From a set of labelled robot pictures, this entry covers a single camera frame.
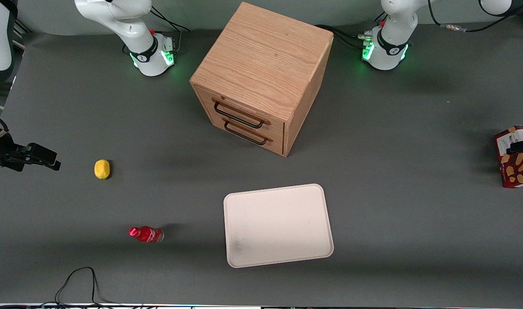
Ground red cookie box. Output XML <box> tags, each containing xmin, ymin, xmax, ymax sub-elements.
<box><xmin>494</xmin><ymin>126</ymin><xmax>523</xmax><ymax>188</ymax></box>

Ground cream plastic tray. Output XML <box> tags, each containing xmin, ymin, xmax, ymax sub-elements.
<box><xmin>223</xmin><ymin>184</ymin><xmax>334</xmax><ymax>269</ymax></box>

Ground yellow lemon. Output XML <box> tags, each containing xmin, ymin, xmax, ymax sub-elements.
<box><xmin>94</xmin><ymin>159</ymin><xmax>111</xmax><ymax>180</ymax></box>

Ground red soda bottle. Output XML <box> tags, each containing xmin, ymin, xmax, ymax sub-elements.
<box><xmin>128</xmin><ymin>226</ymin><xmax>164</xmax><ymax>244</ymax></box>

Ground wooden drawer cabinet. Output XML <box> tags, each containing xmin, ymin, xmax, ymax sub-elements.
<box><xmin>189</xmin><ymin>2</ymin><xmax>334</xmax><ymax>158</ymax></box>

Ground aluminium frame rail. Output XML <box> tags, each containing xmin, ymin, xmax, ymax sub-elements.
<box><xmin>12</xmin><ymin>19</ymin><xmax>33</xmax><ymax>50</ymax></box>

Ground black looped cable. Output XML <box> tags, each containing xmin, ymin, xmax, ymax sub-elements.
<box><xmin>55</xmin><ymin>267</ymin><xmax>116</xmax><ymax>308</ymax></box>

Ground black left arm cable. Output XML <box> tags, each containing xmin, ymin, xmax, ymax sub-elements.
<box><xmin>428</xmin><ymin>0</ymin><xmax>523</xmax><ymax>33</ymax></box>

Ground black right base cables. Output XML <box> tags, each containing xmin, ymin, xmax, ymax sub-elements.
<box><xmin>150</xmin><ymin>6</ymin><xmax>192</xmax><ymax>55</ymax></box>

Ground black base cables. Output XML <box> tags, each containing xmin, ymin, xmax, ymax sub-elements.
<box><xmin>150</xmin><ymin>6</ymin><xmax>192</xmax><ymax>55</ymax></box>
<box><xmin>315</xmin><ymin>24</ymin><xmax>374</xmax><ymax>48</ymax></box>

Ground black wire drawer handle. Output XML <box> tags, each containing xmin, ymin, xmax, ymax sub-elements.
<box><xmin>212</xmin><ymin>98</ymin><xmax>271</xmax><ymax>129</ymax></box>
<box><xmin>222</xmin><ymin>117</ymin><xmax>274</xmax><ymax>145</ymax></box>

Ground black left base cables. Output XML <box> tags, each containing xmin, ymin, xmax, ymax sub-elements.
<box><xmin>315</xmin><ymin>24</ymin><xmax>374</xmax><ymax>48</ymax></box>

